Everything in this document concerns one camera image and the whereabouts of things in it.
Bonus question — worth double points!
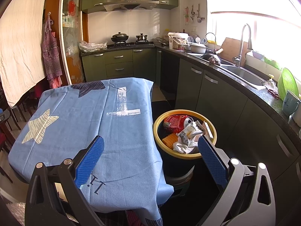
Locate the green plastic colander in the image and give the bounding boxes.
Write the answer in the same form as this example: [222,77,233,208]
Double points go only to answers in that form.
[277,68,299,100]

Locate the white tissue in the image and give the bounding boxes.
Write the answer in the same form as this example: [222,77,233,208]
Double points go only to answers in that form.
[173,142,199,154]

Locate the black wok with lid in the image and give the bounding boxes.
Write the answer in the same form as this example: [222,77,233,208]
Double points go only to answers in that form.
[111,32,129,43]

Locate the steel kitchen sink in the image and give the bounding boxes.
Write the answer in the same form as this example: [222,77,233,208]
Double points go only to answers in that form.
[188,51,268,90]

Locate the orange foam fruit net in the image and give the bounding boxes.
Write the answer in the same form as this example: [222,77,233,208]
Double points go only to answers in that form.
[162,133,178,150]

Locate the wooden cutting board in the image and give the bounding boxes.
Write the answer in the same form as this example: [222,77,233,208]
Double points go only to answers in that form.
[219,37,250,65]

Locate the white plastic bucket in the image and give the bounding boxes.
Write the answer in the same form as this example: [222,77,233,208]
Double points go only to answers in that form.
[168,32,189,52]

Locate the blue star tablecloth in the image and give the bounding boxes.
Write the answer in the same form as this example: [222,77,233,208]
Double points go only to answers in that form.
[8,78,173,225]

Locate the white snack wrapper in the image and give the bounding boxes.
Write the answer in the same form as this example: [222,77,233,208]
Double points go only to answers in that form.
[177,120,204,146]

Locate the white pot with lid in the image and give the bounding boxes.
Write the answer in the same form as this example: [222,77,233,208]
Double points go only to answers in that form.
[188,42,207,54]

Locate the tall steel kitchen faucet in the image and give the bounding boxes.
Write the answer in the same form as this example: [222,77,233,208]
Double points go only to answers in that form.
[233,24,252,67]

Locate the clear plastic bag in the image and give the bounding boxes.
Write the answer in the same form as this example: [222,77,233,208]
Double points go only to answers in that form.
[78,41,107,53]

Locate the glass sliding door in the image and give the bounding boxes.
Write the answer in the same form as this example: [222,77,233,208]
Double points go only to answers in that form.
[59,0,85,85]

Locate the small black pot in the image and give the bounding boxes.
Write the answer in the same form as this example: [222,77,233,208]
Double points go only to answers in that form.
[136,33,148,43]

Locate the small beige paper box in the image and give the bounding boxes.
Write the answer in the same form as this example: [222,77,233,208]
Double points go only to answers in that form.
[203,121,214,140]

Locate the purple checked apron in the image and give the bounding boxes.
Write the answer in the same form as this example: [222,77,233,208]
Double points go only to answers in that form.
[42,12,62,89]

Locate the yellow rimmed trash bin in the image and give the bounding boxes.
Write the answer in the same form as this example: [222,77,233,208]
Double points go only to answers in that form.
[153,109,217,177]

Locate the red cola can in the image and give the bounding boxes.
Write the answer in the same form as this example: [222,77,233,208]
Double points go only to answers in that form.
[163,114,193,133]

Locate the white hanging cloth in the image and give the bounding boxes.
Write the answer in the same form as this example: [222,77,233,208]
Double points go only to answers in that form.
[1,0,45,107]

